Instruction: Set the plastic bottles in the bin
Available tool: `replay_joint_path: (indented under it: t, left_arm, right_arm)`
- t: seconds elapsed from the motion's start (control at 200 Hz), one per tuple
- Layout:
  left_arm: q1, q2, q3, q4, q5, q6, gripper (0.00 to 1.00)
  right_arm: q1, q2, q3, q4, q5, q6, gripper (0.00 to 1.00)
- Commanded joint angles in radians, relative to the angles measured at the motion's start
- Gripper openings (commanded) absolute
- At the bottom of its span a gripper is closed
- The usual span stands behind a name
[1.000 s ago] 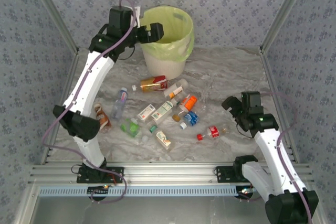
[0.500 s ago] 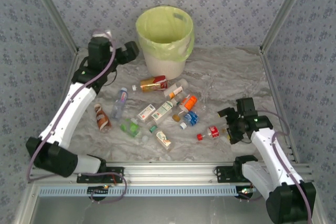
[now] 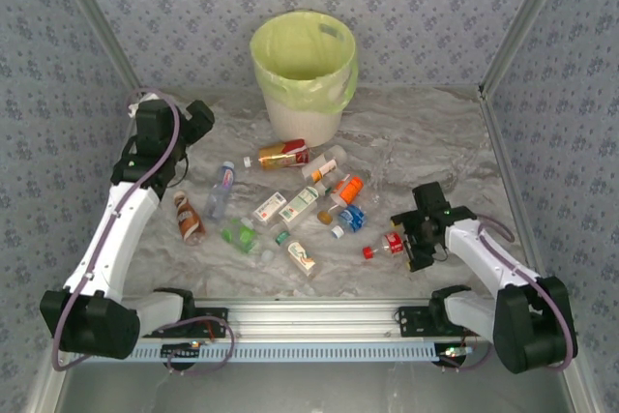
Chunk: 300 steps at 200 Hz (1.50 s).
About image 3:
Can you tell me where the aluminium table side rail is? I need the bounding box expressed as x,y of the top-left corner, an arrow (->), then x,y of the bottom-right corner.
478,86 -> 548,281

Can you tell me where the blue label plastic bottle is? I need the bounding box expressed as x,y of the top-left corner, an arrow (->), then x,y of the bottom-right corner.
331,203 -> 368,240

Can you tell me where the clear blue label water bottle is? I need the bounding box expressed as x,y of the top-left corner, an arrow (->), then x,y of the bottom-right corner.
202,161 -> 238,221

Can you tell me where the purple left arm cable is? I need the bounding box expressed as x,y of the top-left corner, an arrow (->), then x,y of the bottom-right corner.
51,88 -> 237,376

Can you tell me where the red label red cap bottle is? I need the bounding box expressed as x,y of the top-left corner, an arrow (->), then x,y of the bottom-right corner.
362,231 -> 407,260

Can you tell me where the clear bottle small orange label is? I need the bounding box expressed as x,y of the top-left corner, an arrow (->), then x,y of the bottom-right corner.
302,144 -> 348,182

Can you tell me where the white plastic waste bin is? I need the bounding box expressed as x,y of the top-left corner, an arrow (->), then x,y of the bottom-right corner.
263,91 -> 345,148

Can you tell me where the aluminium corner post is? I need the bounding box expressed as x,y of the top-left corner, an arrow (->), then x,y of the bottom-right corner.
47,0 -> 142,95
478,0 -> 577,95

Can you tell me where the small circuit board with LED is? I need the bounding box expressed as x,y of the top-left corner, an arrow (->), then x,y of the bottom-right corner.
437,344 -> 474,359
161,342 -> 203,357

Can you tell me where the grey metal panel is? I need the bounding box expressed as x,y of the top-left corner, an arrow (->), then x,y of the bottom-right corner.
52,359 -> 586,413

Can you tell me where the slotted light cable duct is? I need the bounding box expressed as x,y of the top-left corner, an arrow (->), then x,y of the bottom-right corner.
130,340 -> 480,364

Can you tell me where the gold and red bottle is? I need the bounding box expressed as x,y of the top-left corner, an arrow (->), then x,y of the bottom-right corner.
244,138 -> 310,171

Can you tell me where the white red carton box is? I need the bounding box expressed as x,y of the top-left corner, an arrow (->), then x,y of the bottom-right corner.
251,191 -> 290,226

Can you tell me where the orange label plastic bottle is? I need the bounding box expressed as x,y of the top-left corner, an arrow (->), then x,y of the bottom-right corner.
330,174 -> 365,207

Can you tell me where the white bin with green bag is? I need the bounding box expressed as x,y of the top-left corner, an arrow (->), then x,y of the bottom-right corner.
250,10 -> 360,117

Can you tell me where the brown coffee drink bottle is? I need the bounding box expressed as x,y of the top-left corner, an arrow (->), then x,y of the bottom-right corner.
172,190 -> 208,246

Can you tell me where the green plastic bottle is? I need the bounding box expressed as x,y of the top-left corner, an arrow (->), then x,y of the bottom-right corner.
221,217 -> 260,254

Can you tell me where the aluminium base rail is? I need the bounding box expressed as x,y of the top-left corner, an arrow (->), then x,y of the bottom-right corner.
120,297 -> 485,342

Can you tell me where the white green print label bottle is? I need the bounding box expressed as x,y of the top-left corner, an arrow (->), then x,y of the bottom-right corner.
270,185 -> 320,235

